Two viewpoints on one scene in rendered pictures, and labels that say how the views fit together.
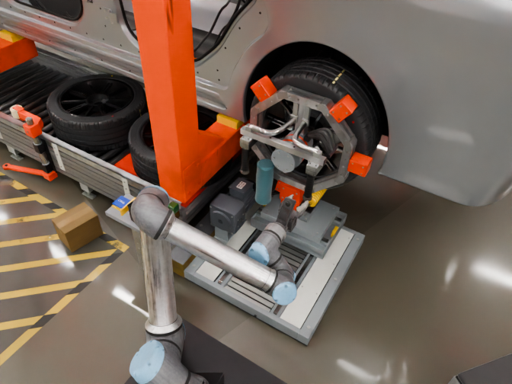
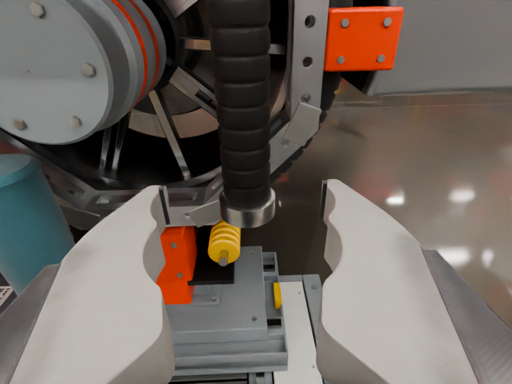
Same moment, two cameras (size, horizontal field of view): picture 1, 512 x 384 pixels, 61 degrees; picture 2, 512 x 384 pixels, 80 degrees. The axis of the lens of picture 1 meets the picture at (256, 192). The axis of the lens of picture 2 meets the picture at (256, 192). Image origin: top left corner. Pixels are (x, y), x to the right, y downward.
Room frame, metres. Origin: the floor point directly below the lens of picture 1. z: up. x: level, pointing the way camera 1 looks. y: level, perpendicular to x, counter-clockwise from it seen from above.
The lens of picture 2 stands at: (1.27, -0.14, 0.89)
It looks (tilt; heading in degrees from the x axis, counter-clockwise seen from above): 31 degrees down; 331
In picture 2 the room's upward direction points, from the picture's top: 2 degrees counter-clockwise
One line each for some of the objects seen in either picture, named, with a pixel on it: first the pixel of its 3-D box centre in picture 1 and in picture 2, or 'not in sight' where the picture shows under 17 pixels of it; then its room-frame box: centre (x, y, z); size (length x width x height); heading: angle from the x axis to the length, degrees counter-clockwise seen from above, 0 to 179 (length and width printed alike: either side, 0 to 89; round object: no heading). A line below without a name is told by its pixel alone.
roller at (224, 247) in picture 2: (320, 190); (227, 213); (1.76, -0.35, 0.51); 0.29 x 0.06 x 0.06; 151
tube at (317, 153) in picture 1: (312, 131); not in sight; (1.58, -0.23, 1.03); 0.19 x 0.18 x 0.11; 151
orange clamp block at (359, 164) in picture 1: (360, 164); (353, 38); (1.59, -0.48, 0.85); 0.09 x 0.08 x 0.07; 61
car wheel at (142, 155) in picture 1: (182, 145); not in sight; (2.25, 0.50, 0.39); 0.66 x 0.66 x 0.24
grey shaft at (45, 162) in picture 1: (40, 149); not in sight; (2.23, 1.44, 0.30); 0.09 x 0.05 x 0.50; 61
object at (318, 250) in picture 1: (299, 219); (196, 305); (1.88, -0.28, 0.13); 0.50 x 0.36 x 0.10; 61
